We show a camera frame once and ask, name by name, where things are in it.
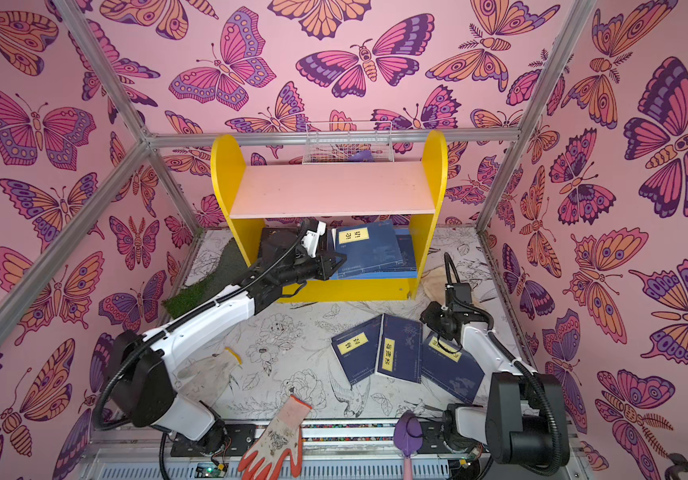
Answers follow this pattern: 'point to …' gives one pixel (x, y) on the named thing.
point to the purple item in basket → (362, 156)
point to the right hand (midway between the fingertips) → (428, 313)
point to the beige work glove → (434, 284)
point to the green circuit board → (206, 469)
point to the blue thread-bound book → (406, 247)
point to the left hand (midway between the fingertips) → (349, 255)
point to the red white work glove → (282, 438)
